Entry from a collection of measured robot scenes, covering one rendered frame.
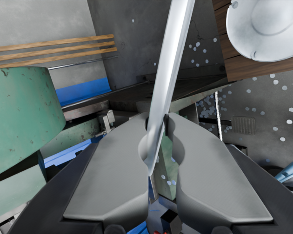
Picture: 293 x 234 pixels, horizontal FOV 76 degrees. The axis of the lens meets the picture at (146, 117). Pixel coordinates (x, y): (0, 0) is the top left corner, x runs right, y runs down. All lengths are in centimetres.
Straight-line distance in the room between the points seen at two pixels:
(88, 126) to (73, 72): 110
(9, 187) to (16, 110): 30
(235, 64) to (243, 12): 18
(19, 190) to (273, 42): 90
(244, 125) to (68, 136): 91
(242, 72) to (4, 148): 78
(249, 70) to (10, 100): 76
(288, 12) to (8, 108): 76
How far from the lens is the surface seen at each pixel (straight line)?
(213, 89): 97
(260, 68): 82
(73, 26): 218
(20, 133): 45
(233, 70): 85
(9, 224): 86
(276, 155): 133
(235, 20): 80
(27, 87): 49
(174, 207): 97
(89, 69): 215
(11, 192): 70
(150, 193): 76
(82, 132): 104
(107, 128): 88
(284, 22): 75
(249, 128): 112
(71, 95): 201
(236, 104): 128
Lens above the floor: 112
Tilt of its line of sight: 37 degrees down
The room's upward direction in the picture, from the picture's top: 115 degrees counter-clockwise
